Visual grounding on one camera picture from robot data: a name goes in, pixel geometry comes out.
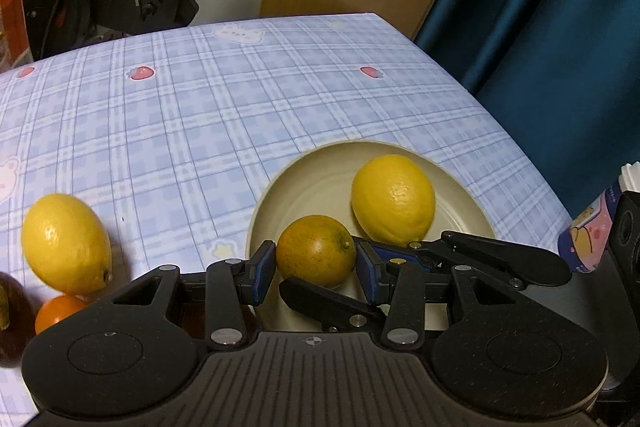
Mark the beige plate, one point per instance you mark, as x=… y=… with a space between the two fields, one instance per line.
x=310 y=187

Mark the yellow lemon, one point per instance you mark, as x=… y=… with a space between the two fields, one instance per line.
x=392 y=199
x=65 y=242

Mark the plaid blue tablecloth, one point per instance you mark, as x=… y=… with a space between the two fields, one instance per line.
x=200 y=132

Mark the green-tinged orange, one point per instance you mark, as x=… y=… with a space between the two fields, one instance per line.
x=315 y=249

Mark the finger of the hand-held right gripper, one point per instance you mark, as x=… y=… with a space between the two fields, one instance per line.
x=475 y=252
x=330 y=304

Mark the dark blue curtain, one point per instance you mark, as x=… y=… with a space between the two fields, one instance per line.
x=550 y=32

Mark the dark purple mangosteen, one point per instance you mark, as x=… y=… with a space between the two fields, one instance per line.
x=15 y=337

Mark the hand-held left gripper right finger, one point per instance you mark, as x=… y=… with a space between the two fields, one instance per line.
x=367 y=274

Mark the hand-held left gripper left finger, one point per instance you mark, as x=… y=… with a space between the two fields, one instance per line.
x=262 y=274

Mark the blue printed carton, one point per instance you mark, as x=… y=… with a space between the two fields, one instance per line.
x=590 y=232

